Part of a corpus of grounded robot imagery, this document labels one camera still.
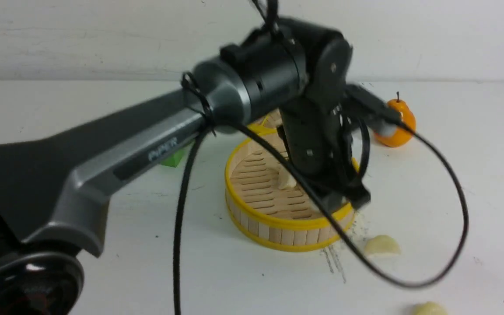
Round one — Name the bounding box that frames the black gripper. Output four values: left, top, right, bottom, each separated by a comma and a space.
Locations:
278, 97, 371, 210

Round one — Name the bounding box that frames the white dumpling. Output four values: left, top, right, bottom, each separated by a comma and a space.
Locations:
277, 168, 297, 190

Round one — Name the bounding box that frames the bamboo steamer tray yellow rim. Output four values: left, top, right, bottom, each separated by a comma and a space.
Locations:
224, 125, 362, 252

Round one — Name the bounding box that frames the pale dumpling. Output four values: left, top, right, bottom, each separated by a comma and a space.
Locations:
363, 234, 402, 256

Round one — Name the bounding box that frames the yellowish dumpling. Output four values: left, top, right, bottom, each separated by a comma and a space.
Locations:
410, 301, 448, 315

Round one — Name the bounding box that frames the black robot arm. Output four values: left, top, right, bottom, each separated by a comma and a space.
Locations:
0, 17, 370, 315

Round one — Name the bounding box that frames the woven bamboo steamer lid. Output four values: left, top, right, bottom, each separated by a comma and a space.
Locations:
249, 110, 282, 130

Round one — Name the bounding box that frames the orange toy pear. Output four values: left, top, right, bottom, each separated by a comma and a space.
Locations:
372, 92, 417, 148

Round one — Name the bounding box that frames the green cube block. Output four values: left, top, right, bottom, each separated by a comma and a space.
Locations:
160, 149, 186, 168

